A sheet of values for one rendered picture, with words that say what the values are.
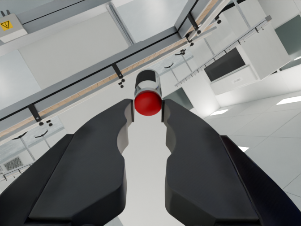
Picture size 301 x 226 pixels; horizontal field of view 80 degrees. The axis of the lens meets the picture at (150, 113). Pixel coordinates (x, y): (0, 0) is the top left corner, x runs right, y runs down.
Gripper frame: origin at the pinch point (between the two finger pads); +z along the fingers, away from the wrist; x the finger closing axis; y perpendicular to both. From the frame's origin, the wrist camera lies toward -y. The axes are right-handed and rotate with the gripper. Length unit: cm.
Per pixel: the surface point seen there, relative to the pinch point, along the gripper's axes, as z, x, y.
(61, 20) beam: 98, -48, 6
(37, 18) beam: 96, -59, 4
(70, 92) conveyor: 73, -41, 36
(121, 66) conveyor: 86, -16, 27
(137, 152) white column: 103, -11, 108
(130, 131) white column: 113, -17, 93
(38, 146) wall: 524, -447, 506
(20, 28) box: 85, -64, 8
